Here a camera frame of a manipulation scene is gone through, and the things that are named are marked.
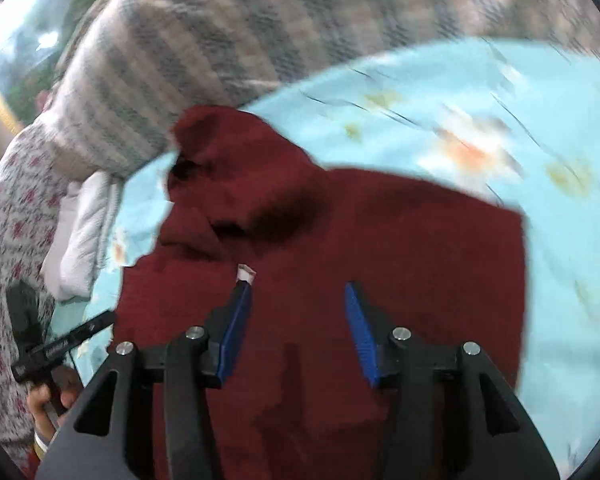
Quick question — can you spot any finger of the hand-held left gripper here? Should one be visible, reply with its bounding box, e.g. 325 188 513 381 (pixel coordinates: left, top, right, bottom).
62 310 118 353

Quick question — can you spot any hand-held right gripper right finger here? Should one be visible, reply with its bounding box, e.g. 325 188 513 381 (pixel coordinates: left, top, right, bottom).
344 281 561 480

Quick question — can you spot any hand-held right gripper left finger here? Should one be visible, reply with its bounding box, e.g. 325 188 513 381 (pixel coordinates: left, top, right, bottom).
35 280 256 480

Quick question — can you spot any dark red knit sweater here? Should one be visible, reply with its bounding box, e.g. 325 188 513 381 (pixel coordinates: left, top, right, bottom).
112 105 528 480

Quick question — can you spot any person's left forearm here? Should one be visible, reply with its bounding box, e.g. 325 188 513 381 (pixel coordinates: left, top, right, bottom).
30 425 56 462

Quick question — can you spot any person's left hand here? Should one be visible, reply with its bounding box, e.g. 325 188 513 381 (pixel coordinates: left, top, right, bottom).
27 365 86 443

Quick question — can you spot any white folded towel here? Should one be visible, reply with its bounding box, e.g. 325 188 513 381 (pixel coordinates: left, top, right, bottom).
40 169 127 302

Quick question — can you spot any pink floral quilt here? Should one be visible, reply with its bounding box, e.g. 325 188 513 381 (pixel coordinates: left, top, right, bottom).
0 122 83 466

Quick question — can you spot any gold framed flower painting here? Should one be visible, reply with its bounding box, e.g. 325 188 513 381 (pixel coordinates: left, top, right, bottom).
0 0 116 126

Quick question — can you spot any plaid quilt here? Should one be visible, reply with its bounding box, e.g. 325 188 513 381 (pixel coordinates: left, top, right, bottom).
45 0 600 181

